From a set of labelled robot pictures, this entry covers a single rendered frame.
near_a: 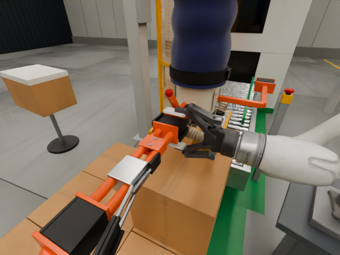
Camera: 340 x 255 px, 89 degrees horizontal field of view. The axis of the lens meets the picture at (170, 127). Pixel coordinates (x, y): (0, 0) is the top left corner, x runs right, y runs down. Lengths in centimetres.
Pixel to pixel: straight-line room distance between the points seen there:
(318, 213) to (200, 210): 58
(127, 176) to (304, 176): 38
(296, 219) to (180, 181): 57
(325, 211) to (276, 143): 68
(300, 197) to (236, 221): 81
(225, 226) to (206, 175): 103
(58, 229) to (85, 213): 4
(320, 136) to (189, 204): 47
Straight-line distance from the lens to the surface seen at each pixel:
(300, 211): 110
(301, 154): 48
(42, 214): 137
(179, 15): 63
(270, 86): 97
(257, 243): 181
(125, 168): 40
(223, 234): 175
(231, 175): 142
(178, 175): 79
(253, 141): 47
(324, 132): 67
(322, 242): 105
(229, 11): 63
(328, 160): 50
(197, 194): 73
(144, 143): 46
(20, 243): 132
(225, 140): 47
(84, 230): 33
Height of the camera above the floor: 153
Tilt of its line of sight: 33 degrees down
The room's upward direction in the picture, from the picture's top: straight up
